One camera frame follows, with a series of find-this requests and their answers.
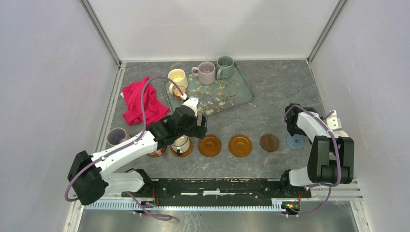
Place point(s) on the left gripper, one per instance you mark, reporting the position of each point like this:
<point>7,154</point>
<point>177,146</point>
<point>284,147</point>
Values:
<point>198,131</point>

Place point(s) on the white black-rimmed mug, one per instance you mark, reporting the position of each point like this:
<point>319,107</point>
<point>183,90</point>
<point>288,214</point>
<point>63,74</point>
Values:
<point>180,141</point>

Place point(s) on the blue round coaster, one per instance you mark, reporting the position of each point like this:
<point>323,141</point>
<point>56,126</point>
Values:
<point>296,141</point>

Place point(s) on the wooden coaster one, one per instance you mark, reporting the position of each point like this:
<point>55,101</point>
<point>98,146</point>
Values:
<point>189,152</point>

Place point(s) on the wooden coaster two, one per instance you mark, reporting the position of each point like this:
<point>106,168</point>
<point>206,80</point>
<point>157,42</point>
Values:
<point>209,146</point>

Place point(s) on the dark walnut coaster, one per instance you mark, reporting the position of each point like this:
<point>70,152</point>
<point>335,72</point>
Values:
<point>269,142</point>

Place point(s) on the cream mug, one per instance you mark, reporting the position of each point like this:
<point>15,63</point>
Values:
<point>180,79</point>

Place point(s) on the wooden coaster three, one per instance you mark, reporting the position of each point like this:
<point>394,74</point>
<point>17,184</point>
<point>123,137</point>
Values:
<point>157,153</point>

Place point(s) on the lilac mug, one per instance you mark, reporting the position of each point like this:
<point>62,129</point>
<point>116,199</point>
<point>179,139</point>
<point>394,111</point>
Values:
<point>205,73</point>

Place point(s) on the yellow mug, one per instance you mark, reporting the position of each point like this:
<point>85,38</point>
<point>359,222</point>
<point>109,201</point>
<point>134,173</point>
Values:
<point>342,133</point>

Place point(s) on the wooden coaster five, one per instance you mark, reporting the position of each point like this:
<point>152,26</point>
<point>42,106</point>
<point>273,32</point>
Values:
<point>240,146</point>

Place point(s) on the green mug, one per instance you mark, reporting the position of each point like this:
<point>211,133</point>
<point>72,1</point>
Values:
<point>225,67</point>

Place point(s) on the beige pink-handled mug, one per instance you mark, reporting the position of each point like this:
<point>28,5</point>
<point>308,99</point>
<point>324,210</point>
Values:
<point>117,136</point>

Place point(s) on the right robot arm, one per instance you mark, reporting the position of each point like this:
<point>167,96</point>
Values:
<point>331,159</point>

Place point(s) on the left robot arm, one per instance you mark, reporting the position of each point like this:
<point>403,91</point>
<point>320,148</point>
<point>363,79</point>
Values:
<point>93,176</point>

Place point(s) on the small orange cup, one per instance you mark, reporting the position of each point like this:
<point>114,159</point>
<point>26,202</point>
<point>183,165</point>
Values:
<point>179,92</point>

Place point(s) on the red cloth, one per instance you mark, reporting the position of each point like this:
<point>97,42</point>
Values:
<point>154,109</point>

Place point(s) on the floral serving tray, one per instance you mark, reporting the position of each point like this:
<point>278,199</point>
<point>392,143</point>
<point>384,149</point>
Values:
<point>222,94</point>

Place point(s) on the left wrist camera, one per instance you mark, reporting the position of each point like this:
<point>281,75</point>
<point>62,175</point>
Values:
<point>191,102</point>

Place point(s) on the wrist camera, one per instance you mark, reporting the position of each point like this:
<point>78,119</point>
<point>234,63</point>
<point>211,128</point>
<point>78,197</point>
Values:
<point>332,121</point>
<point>191,102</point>

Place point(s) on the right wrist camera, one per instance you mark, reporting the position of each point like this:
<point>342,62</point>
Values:
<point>332,121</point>

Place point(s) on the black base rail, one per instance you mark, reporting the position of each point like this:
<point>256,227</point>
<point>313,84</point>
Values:
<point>219,192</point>

